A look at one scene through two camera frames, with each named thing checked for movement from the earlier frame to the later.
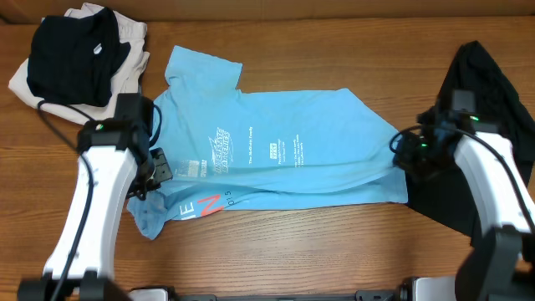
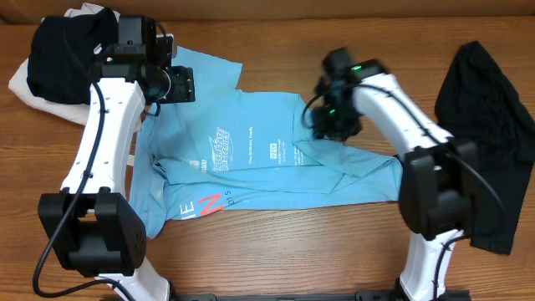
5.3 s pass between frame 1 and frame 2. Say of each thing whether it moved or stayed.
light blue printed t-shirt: stayed
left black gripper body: moved
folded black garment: stayed
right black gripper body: moved
